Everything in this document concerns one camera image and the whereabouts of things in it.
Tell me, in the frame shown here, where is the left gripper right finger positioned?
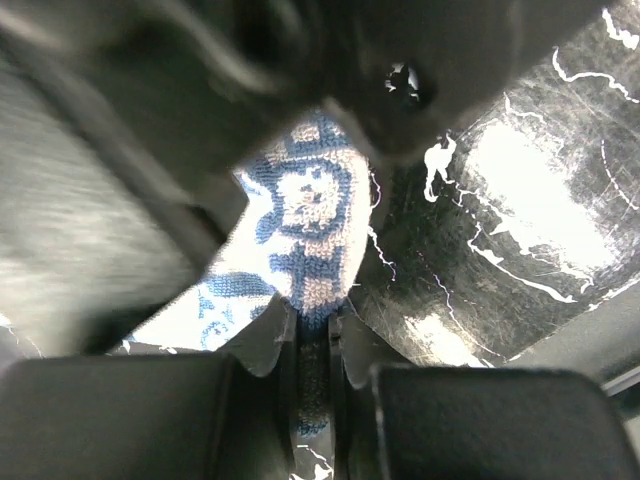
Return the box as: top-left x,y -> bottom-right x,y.
328,311 -> 639,479

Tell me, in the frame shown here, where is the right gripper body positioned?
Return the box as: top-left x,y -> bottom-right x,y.
1,1 -> 603,350

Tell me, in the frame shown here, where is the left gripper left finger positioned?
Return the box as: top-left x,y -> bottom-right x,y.
1,298 -> 297,479

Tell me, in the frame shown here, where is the blue white patterned towel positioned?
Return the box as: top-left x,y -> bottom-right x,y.
132,112 -> 371,437

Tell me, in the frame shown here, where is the black marble pattern mat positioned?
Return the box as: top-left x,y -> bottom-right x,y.
0,0 -> 640,480

